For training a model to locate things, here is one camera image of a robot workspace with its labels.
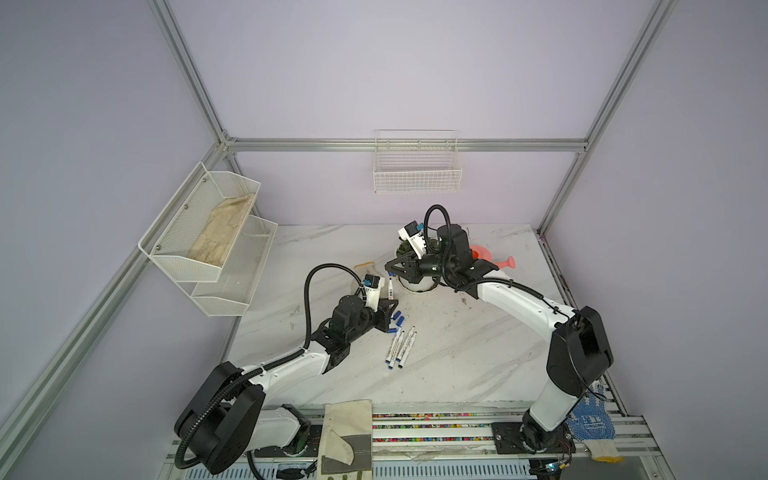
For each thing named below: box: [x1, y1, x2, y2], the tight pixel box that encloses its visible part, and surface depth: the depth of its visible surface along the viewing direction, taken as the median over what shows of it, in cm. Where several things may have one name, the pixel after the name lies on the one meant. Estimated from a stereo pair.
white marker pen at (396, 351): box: [388, 330, 405, 370], surface depth 90 cm
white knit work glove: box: [354, 262, 378, 282], surface depth 110 cm
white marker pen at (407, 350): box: [398, 331, 418, 369], surface depth 90 cm
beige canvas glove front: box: [317, 399, 373, 480], surface depth 73 cm
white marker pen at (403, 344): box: [396, 327, 411, 362], surface depth 90 cm
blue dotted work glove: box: [568, 383, 623, 463], surface depth 76 cm
